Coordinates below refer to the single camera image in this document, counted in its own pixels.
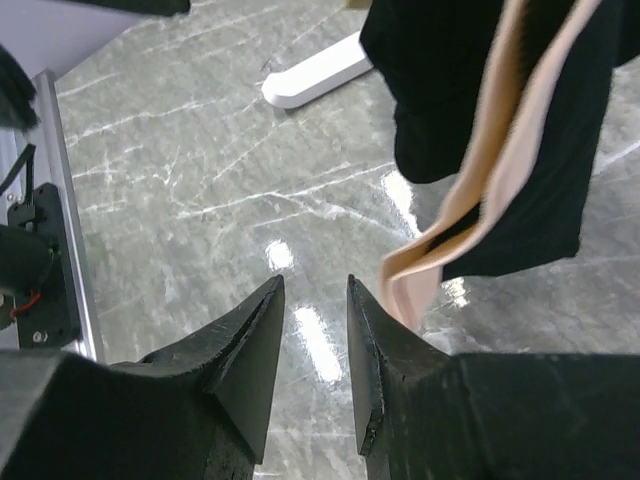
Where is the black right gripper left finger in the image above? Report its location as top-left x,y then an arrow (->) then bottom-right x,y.
1,276 -> 285,479

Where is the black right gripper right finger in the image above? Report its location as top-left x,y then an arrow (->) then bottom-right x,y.
346,277 -> 639,479

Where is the black underwear beige waistband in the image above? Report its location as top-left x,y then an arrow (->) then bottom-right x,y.
360,1 -> 639,328

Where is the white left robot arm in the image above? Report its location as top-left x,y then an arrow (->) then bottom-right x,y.
1,49 -> 90,355

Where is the white metal drying rack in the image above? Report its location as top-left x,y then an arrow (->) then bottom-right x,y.
261,31 -> 373,110

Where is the aluminium mounting rail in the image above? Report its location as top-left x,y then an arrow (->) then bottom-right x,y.
10,70 -> 105,362

